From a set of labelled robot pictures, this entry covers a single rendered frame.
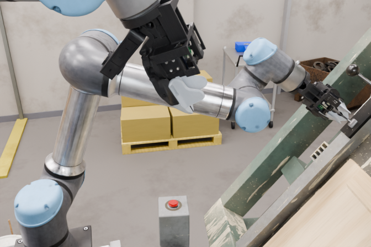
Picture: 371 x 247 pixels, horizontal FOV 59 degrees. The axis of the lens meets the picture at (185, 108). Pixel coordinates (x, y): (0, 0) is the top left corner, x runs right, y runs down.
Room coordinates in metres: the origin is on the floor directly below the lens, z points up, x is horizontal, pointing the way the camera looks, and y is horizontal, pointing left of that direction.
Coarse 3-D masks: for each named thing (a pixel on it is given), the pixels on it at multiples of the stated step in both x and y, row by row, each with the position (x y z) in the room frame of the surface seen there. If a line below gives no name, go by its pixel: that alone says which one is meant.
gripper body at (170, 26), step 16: (176, 0) 0.49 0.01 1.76; (144, 16) 0.46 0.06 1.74; (160, 16) 0.47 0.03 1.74; (176, 16) 0.47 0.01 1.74; (144, 32) 0.49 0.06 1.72; (160, 32) 0.49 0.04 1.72; (176, 32) 0.48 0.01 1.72; (192, 32) 0.51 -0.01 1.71; (144, 48) 0.50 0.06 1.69; (160, 48) 0.49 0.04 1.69; (176, 48) 0.47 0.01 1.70; (192, 48) 0.51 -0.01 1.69; (144, 64) 0.49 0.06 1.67; (160, 64) 0.50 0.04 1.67; (176, 64) 0.49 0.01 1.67; (192, 64) 0.48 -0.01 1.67
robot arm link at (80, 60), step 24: (72, 48) 0.70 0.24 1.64; (96, 48) 0.71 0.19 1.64; (72, 72) 0.67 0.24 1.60; (96, 72) 0.65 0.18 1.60; (120, 72) 0.67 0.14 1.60; (144, 72) 0.68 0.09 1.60; (144, 96) 0.66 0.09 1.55; (216, 96) 0.66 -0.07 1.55; (240, 96) 0.67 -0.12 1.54; (240, 120) 0.64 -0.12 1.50; (264, 120) 0.63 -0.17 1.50
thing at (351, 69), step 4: (352, 64) 0.95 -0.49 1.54; (348, 68) 0.94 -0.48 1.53; (352, 68) 0.93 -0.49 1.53; (356, 68) 0.93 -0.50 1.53; (348, 72) 0.93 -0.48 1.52; (352, 72) 0.93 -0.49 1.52; (356, 72) 0.92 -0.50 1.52; (352, 76) 0.93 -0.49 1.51; (360, 76) 0.93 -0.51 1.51; (364, 80) 0.92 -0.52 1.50; (368, 80) 0.92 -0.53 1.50
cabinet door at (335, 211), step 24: (360, 168) 0.78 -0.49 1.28; (336, 192) 0.78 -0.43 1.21; (360, 192) 0.72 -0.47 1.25; (312, 216) 0.77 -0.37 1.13; (336, 216) 0.72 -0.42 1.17; (360, 216) 0.67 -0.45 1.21; (288, 240) 0.76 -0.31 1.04; (312, 240) 0.71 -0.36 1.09; (336, 240) 0.66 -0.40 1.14; (360, 240) 0.62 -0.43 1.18
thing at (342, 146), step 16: (368, 128) 0.87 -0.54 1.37; (336, 144) 0.89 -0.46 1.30; (352, 144) 0.87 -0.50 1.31; (320, 160) 0.89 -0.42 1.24; (336, 160) 0.86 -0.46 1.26; (304, 176) 0.89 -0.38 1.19; (320, 176) 0.86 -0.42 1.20; (288, 192) 0.88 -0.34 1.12; (304, 192) 0.86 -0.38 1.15; (272, 208) 0.88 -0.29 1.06; (288, 208) 0.85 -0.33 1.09; (256, 224) 0.88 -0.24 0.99; (272, 224) 0.85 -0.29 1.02; (240, 240) 0.88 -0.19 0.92; (256, 240) 0.84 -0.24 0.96
